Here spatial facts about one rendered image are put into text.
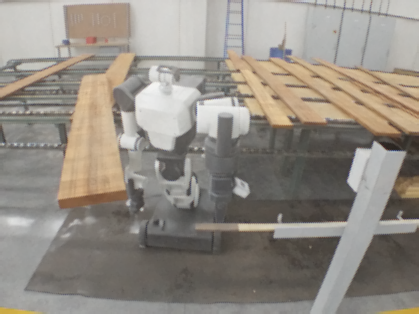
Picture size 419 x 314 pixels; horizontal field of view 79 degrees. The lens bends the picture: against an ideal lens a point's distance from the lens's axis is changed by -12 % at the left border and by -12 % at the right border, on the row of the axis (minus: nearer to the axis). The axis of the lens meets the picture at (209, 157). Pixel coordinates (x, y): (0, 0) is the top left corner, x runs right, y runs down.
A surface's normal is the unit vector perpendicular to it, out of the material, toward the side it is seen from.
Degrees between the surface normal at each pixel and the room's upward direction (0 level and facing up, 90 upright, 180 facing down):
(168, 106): 56
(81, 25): 90
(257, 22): 88
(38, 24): 88
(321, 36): 90
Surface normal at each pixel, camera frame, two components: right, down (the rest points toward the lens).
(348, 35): 0.02, 0.46
